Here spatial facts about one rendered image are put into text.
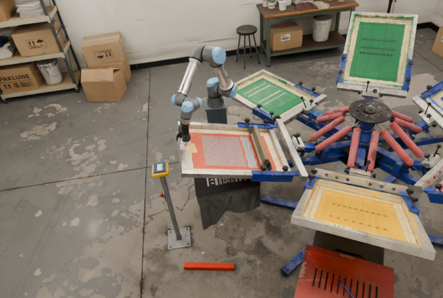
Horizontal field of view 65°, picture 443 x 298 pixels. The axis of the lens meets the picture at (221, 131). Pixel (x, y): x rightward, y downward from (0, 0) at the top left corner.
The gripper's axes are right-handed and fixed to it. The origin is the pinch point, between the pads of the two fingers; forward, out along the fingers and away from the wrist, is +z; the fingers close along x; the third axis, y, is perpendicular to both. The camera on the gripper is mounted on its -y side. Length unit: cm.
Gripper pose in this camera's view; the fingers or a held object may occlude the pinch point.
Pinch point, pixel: (182, 146)
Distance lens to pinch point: 253.0
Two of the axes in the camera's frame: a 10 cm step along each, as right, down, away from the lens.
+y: -1.4, -6.1, 7.8
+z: -1.8, 7.9, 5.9
